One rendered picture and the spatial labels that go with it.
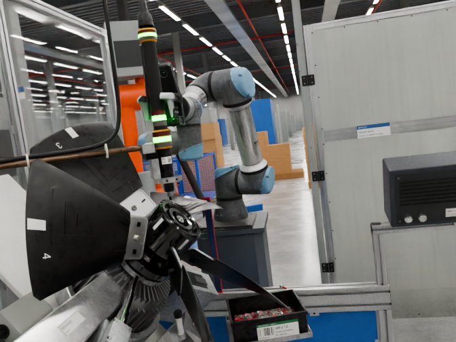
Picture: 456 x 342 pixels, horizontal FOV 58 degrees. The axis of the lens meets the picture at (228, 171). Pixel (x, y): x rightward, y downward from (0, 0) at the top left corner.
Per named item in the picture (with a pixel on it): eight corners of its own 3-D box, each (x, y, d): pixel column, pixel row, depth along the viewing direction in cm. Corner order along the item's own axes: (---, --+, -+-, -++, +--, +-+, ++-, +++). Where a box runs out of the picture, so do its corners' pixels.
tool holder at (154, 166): (149, 186, 96) (143, 144, 95) (142, 184, 102) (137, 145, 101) (186, 180, 99) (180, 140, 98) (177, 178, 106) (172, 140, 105)
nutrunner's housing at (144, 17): (163, 193, 99) (136, -2, 94) (159, 192, 103) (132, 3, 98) (179, 190, 101) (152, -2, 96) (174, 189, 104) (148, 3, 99)
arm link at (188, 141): (178, 159, 134) (175, 125, 133) (208, 157, 129) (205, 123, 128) (165, 162, 127) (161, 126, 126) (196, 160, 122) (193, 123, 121)
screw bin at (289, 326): (233, 347, 113) (230, 324, 112) (228, 320, 130) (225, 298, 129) (310, 334, 115) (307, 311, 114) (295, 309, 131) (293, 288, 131)
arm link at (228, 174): (222, 193, 188) (220, 163, 186) (250, 193, 182) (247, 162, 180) (210, 198, 177) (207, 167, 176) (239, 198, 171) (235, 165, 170)
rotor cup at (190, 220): (118, 262, 85) (157, 219, 82) (119, 223, 98) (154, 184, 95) (172, 291, 91) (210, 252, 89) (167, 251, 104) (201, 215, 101)
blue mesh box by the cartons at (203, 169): (159, 213, 766) (151, 161, 756) (182, 200, 887) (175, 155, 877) (204, 210, 745) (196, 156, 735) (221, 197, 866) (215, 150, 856)
